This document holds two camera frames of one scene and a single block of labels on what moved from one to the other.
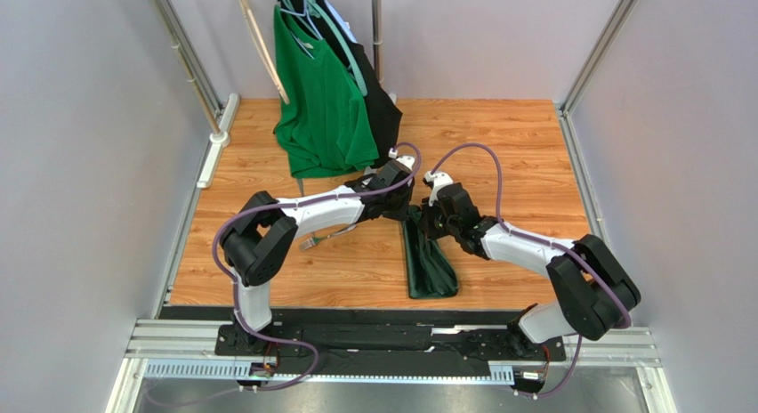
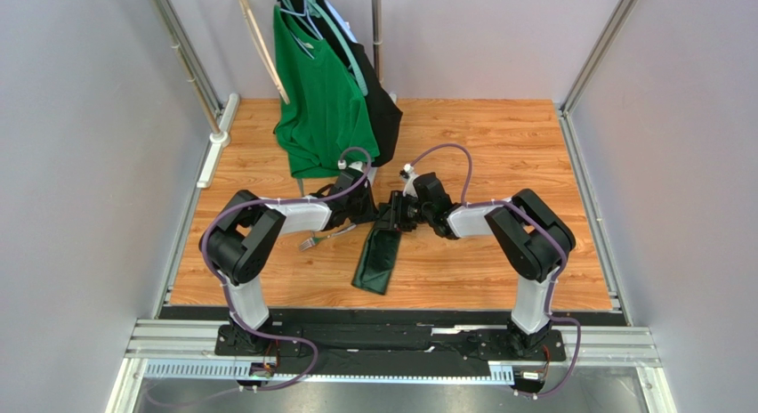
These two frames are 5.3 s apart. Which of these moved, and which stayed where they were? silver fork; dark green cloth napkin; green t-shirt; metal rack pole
Moved: dark green cloth napkin
Stayed: silver fork; metal rack pole; green t-shirt
